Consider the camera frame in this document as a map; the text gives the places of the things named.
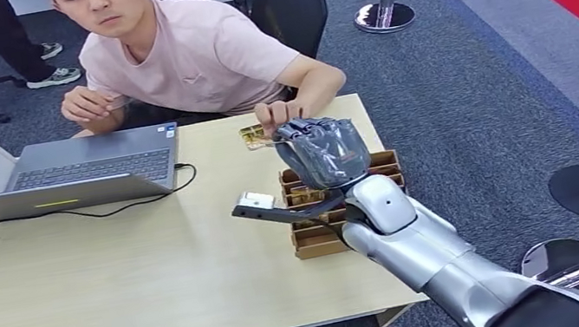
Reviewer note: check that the person's right hand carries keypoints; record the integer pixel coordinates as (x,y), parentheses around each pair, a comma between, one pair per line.
(85,104)

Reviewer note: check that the person's left hand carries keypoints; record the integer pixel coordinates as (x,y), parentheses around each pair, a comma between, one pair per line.
(281,112)

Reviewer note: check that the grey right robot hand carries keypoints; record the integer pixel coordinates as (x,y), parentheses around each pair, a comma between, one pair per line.
(325,150)

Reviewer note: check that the person's left forearm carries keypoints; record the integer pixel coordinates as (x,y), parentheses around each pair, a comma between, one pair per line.
(318,85)

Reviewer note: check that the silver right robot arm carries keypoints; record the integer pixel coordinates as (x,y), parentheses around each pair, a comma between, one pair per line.
(430,244)

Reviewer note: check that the person's right forearm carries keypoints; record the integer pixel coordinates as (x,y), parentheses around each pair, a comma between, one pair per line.
(100,122)

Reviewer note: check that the cardboard card organizer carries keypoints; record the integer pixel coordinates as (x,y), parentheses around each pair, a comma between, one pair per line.
(314,242)

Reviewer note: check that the standing person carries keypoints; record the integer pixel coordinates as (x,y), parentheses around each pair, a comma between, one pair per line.
(8,38)

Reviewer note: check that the seated person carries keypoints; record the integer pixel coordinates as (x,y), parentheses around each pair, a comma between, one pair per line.
(191,55)

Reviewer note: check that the grey laptop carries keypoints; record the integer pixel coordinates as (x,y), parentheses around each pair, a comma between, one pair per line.
(93,170)

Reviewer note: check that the black office chair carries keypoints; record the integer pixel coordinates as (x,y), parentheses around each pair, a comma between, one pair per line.
(288,11)

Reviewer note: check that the white table leg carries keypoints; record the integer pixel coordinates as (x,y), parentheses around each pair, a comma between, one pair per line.
(395,315)

